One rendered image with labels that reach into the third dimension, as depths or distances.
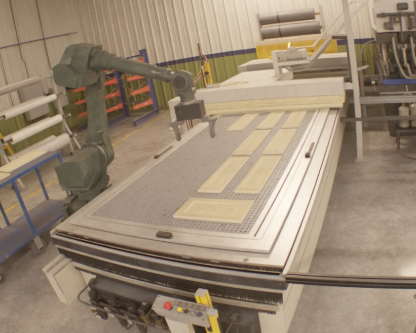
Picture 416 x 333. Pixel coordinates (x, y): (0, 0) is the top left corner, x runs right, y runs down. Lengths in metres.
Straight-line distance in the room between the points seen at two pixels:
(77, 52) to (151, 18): 7.43
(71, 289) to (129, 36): 9.12
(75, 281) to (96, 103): 1.72
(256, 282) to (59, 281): 1.57
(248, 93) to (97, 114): 2.18
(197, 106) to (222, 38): 6.71
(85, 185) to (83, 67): 1.13
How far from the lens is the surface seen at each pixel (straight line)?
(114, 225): 2.51
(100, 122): 3.48
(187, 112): 2.85
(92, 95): 3.47
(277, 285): 1.80
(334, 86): 4.48
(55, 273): 2.73
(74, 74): 3.12
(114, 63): 3.05
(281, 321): 2.07
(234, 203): 2.36
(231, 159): 3.11
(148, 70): 2.90
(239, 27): 9.18
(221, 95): 4.91
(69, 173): 3.42
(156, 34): 10.41
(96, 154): 3.42
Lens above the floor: 2.00
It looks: 19 degrees down
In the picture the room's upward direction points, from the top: 11 degrees counter-clockwise
